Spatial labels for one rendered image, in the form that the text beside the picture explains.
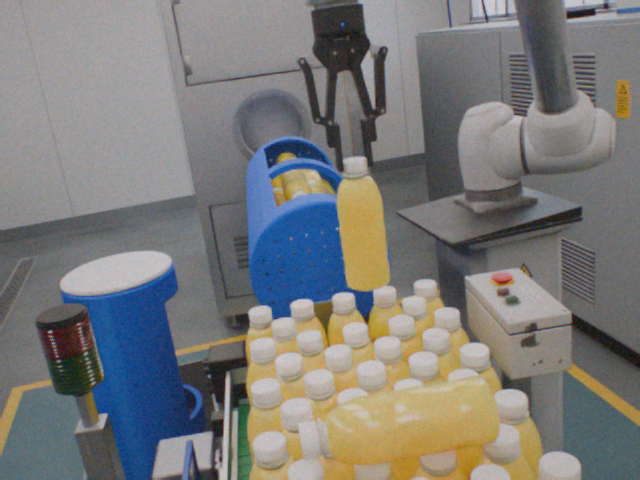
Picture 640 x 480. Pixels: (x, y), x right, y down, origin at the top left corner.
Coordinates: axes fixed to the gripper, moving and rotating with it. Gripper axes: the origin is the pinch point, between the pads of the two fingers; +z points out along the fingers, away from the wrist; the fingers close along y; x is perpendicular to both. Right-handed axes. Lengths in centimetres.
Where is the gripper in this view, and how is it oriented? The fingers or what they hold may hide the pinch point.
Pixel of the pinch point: (352, 145)
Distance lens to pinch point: 98.4
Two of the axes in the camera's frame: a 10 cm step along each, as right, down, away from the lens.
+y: -9.9, 1.6, -0.7
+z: 1.3, 9.4, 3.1
